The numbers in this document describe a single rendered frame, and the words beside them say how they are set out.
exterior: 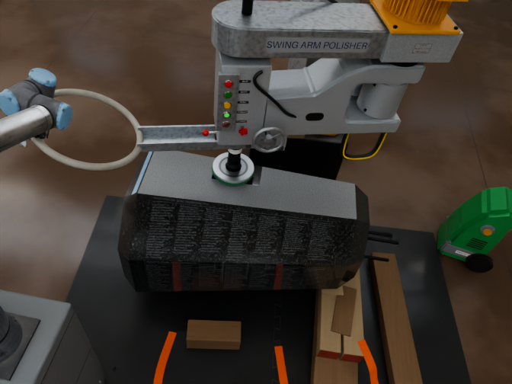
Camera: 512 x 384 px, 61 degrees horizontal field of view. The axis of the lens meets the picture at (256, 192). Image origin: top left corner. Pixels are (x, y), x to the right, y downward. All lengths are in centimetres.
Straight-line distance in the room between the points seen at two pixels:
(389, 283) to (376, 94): 136
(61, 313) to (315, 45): 140
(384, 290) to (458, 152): 176
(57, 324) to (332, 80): 144
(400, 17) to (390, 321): 174
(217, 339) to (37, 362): 104
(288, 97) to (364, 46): 36
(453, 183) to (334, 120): 208
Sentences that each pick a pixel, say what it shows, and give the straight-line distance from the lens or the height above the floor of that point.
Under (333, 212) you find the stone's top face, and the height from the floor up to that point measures 82.
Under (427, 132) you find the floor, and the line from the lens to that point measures 430.
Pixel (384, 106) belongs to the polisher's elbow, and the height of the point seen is 133.
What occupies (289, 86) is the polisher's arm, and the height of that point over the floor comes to 139.
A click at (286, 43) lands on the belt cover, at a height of 164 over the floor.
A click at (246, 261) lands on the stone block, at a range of 217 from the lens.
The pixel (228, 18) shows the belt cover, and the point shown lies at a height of 169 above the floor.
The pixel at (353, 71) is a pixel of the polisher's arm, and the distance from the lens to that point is 187.
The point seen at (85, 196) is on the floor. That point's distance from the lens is 332.
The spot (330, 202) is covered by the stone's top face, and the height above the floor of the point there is 82.
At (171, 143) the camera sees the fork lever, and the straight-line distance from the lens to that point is 200.
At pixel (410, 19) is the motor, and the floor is 173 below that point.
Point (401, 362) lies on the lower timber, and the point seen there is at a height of 10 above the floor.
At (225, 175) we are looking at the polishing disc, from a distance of 217.
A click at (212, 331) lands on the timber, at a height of 13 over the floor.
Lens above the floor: 247
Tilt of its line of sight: 49 degrees down
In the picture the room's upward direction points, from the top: 9 degrees clockwise
